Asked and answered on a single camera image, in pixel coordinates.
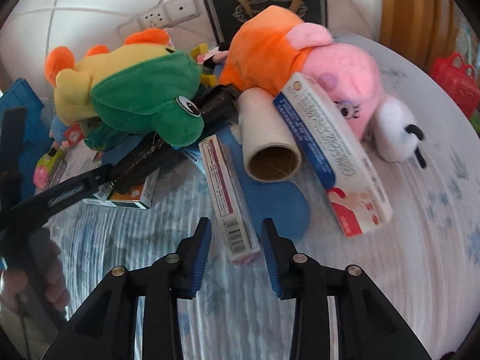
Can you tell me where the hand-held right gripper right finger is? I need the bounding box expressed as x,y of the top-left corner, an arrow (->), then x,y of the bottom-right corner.
260,217 -> 432,360

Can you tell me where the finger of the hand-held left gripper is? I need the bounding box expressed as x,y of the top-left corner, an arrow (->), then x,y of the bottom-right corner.
10,163 -> 115,230
1,106 -> 28,176

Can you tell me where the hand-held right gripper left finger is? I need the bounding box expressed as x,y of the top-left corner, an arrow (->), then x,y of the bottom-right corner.
41,217 -> 213,360

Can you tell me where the blue plastic container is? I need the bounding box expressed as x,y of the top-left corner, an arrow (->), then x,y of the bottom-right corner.
0,78 -> 47,196

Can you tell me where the narrow pink striped box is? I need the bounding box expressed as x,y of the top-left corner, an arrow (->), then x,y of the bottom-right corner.
198,134 -> 262,267

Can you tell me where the person's left hand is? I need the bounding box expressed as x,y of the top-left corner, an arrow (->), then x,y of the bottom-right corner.
0,232 -> 71,314

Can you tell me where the pink and green toy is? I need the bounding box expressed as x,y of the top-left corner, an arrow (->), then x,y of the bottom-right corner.
33,148 -> 68,188

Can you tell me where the orange and green medicine box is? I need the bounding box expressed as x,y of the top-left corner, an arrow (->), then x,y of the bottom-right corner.
82,165 -> 162,210

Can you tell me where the yellow green dinosaur plush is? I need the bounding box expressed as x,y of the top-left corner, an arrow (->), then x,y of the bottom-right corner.
44,28 -> 205,149

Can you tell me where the large blue white toothpaste box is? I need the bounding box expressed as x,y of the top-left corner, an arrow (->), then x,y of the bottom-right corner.
272,72 -> 394,238

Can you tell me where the white lint roll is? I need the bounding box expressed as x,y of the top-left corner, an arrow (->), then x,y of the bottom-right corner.
238,87 -> 303,184

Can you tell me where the blue patterned white cloth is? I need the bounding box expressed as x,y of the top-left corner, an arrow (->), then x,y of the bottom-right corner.
49,34 -> 477,360

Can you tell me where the pink pig plush orange dress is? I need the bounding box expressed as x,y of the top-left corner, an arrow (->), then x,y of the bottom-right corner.
218,5 -> 428,169

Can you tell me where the red mesh bag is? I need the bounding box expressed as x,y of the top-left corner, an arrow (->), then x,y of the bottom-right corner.
429,52 -> 480,119

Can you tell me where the blank white wall plate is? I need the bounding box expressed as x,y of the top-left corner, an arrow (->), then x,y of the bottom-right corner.
116,19 -> 145,38

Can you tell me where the white five-hole wall socket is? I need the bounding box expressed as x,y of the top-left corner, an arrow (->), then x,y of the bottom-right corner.
137,5 -> 169,29

